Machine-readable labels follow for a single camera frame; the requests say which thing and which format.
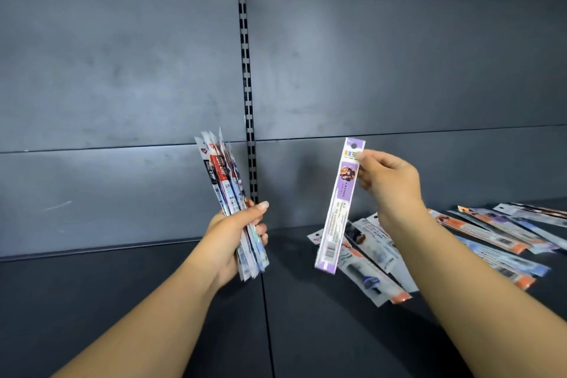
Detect person's left forearm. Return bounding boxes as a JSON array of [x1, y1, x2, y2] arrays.
[[51, 258, 221, 378]]

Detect slotted metal shelf upright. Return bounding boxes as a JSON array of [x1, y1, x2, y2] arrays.
[[235, 0, 260, 206]]

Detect person's right forearm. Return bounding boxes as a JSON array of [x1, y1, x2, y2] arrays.
[[380, 208, 567, 378]]

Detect scattered pen refill packets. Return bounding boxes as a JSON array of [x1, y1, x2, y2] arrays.
[[308, 202, 567, 307]]

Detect bundle of pen refill packets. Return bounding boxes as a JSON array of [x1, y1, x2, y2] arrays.
[[194, 127, 270, 282]]

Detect purple pen refill packet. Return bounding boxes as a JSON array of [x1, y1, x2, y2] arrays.
[[314, 137, 366, 275]]

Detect person's left hand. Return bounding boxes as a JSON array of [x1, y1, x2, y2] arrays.
[[187, 201, 270, 293]]

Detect person's right hand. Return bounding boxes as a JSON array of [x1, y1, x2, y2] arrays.
[[356, 149, 428, 237]]

